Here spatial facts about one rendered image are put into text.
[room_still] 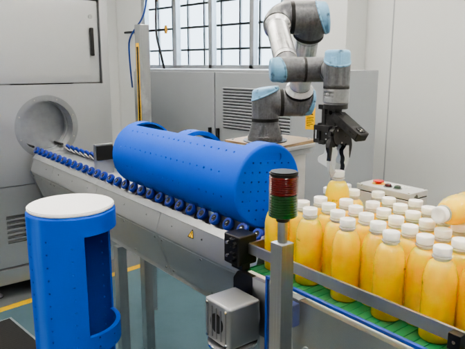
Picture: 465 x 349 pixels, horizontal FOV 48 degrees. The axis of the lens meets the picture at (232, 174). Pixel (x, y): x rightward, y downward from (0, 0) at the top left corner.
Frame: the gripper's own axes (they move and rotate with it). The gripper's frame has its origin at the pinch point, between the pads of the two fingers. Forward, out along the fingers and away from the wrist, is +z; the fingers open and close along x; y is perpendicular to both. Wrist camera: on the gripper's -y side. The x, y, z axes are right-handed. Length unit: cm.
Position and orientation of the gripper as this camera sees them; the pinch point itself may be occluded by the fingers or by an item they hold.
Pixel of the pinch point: (338, 172)
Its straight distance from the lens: 157.4
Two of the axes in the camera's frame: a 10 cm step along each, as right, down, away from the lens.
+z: 0.0, 9.8, 2.1
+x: -7.9, 1.3, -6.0
